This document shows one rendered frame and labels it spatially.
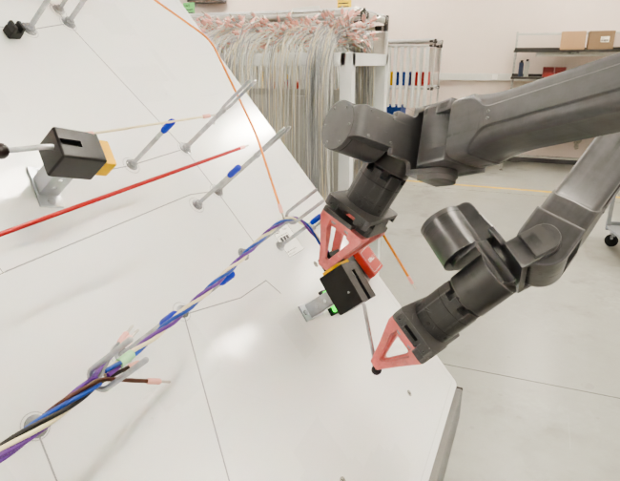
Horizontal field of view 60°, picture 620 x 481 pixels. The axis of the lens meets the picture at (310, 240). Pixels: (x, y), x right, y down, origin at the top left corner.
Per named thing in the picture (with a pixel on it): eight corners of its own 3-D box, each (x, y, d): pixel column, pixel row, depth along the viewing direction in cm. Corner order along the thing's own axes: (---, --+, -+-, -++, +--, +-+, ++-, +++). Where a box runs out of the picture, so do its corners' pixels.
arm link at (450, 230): (569, 240, 57) (559, 272, 64) (507, 165, 63) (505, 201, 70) (468, 293, 57) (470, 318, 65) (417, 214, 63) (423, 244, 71)
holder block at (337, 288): (340, 316, 70) (362, 302, 68) (319, 279, 71) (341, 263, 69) (354, 308, 73) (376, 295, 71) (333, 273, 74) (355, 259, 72)
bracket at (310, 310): (305, 322, 72) (333, 305, 70) (297, 306, 73) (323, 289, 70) (322, 314, 76) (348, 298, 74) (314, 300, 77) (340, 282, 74)
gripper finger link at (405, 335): (350, 347, 69) (403, 306, 65) (374, 335, 75) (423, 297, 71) (382, 393, 67) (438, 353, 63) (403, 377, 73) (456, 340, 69)
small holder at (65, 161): (-38, 160, 47) (-4, 110, 44) (59, 171, 55) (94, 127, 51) (-25, 204, 46) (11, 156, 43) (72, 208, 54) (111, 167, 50)
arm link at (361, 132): (464, 184, 58) (473, 109, 59) (387, 156, 52) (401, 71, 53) (386, 191, 68) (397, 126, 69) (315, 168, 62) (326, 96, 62)
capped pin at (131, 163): (139, 167, 64) (181, 122, 60) (133, 172, 63) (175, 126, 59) (130, 157, 64) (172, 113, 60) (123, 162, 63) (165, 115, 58)
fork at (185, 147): (185, 142, 74) (252, 73, 67) (193, 153, 74) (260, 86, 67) (176, 143, 72) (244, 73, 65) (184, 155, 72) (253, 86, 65)
